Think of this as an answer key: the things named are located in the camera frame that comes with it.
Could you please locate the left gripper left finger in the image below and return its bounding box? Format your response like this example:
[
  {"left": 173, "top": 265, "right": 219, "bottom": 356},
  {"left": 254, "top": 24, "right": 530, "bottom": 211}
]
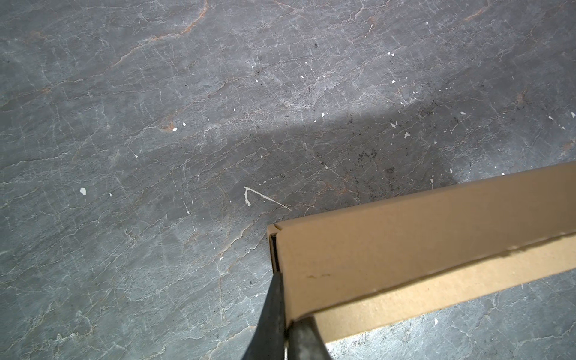
[{"left": 242, "top": 272, "right": 286, "bottom": 360}]

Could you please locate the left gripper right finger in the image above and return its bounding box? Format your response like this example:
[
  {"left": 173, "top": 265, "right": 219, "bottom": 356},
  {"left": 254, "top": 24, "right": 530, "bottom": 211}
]
[{"left": 287, "top": 316, "right": 332, "bottom": 360}]

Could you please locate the brown cardboard box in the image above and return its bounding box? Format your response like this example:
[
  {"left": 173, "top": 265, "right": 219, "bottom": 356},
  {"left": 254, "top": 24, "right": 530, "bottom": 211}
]
[{"left": 268, "top": 162, "right": 575, "bottom": 342}]

